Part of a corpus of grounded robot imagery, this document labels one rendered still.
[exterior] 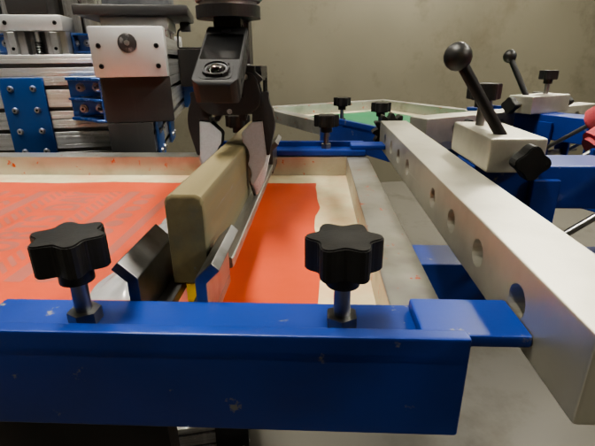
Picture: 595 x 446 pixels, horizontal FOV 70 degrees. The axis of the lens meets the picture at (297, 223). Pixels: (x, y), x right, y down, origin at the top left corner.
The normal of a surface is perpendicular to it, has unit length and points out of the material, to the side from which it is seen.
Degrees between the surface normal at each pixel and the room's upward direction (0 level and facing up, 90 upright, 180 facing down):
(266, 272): 0
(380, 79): 90
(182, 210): 90
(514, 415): 0
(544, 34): 90
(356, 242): 0
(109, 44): 90
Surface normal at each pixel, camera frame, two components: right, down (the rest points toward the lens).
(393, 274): -0.01, -0.93
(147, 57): 0.17, 0.36
